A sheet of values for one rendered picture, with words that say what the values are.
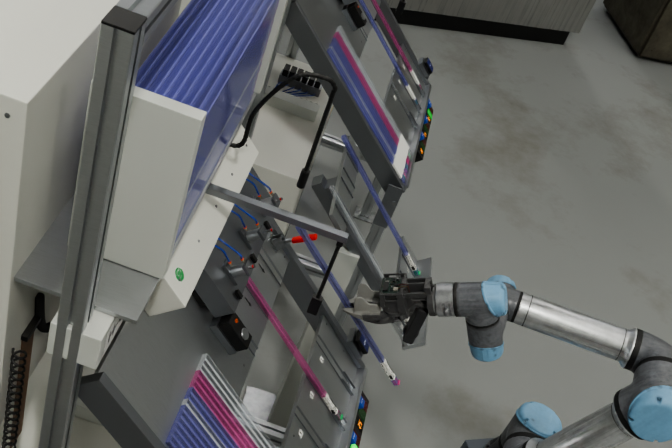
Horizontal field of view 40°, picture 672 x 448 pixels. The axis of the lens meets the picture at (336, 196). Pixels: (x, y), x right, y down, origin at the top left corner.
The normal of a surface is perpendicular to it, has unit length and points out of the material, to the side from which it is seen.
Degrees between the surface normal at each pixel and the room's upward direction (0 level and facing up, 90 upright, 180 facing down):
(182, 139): 90
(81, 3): 0
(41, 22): 0
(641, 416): 83
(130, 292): 0
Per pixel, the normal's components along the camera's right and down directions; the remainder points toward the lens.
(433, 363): 0.29, -0.73
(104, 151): -0.19, 0.58
